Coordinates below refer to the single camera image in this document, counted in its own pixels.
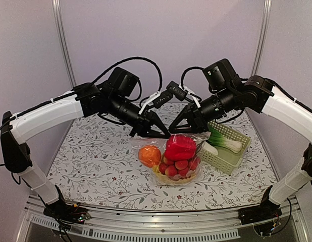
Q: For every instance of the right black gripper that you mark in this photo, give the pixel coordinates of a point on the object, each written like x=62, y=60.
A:
x=196, y=123

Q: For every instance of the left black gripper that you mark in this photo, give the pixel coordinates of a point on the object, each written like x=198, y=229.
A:
x=143, y=125

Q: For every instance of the red bell pepper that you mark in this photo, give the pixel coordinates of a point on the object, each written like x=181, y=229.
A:
x=180, y=147

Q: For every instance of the clear zip top bag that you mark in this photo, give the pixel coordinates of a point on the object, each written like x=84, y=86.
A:
x=161, y=144

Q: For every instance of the orange fruit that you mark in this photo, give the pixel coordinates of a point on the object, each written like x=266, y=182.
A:
x=149, y=156

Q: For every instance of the yellow napa cabbage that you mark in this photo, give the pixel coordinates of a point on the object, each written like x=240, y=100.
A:
x=161, y=179

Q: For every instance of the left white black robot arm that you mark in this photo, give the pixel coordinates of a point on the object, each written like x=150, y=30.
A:
x=109, y=97

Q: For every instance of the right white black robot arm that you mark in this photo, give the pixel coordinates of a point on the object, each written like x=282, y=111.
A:
x=230, y=92

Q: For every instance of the white radish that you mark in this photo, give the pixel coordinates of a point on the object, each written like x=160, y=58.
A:
x=206, y=147

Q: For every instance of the green white bok choy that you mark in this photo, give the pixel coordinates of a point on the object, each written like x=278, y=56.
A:
x=218, y=139

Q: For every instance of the beige perforated plastic basket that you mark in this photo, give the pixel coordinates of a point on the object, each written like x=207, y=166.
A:
x=226, y=160

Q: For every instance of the floral tablecloth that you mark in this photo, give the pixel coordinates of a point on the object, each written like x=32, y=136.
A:
x=96, y=165

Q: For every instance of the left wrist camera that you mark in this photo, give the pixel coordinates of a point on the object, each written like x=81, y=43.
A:
x=155, y=100

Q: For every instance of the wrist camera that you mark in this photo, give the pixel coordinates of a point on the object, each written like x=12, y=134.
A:
x=155, y=100
x=183, y=93

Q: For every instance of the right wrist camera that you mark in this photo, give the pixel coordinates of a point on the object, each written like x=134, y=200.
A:
x=183, y=93

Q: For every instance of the aluminium front rail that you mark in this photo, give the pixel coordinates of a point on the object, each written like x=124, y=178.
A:
x=117, y=224

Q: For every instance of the right aluminium frame post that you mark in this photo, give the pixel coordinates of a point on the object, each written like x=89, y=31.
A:
x=262, y=36

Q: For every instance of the aluminium frame post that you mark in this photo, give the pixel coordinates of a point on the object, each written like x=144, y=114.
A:
x=63, y=42
x=262, y=36

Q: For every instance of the left aluminium frame post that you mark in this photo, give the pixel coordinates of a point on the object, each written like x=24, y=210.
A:
x=63, y=42

